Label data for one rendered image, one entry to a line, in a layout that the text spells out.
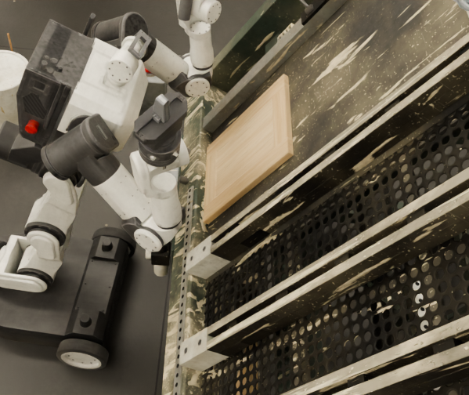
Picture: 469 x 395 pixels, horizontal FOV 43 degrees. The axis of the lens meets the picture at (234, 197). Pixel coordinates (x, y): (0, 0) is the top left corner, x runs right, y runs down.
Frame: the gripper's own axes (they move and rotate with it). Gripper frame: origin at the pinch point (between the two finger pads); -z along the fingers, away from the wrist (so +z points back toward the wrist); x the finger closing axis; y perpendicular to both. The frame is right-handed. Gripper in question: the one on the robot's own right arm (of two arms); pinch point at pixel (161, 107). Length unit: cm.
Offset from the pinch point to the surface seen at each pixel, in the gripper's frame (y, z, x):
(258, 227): 25, 43, 11
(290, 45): -6, 47, 63
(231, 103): -12, 73, 49
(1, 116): -117, 177, 15
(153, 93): -41, 94, 42
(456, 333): 62, -14, -2
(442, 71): 34, -9, 40
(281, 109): 6, 47, 44
